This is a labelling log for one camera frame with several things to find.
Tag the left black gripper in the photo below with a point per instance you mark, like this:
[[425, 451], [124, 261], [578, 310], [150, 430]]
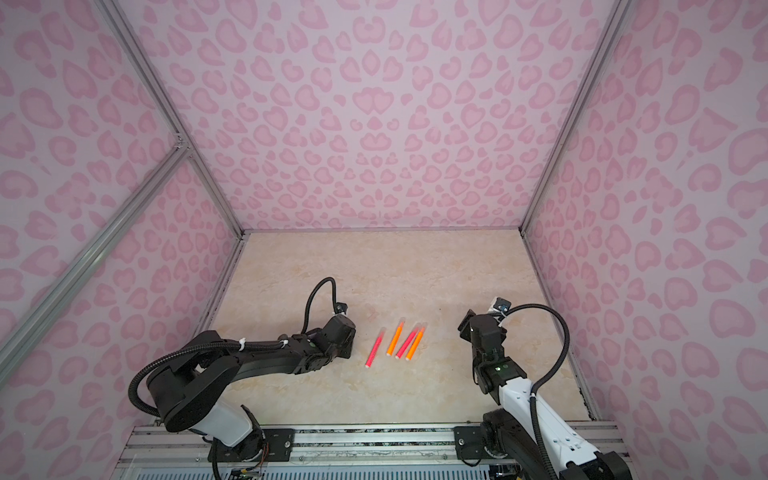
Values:
[[347, 352]]

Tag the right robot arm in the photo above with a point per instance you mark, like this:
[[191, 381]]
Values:
[[524, 427]]

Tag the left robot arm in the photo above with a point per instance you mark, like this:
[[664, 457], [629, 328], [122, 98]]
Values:
[[184, 388]]

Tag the left corner aluminium post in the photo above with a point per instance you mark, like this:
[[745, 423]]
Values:
[[129, 41]]

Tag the right corner aluminium post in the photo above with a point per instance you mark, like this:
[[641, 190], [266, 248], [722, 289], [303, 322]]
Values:
[[619, 14]]

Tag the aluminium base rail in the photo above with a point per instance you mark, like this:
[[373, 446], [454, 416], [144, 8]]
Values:
[[340, 451]]

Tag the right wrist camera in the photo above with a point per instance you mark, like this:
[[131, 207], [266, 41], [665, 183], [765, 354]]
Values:
[[500, 307]]

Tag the diagonal aluminium frame bar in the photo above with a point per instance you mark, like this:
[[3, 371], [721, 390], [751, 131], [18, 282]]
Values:
[[40, 318]]

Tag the corner aluminium post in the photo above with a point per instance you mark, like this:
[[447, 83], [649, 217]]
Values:
[[619, 14], [129, 41]]

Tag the orange marker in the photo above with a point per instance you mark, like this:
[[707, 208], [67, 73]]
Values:
[[395, 337], [415, 343]]

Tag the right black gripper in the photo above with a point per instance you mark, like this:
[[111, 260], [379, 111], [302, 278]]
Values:
[[466, 333]]

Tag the pink marker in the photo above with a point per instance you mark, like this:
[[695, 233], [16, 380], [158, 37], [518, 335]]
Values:
[[407, 343], [376, 346]]

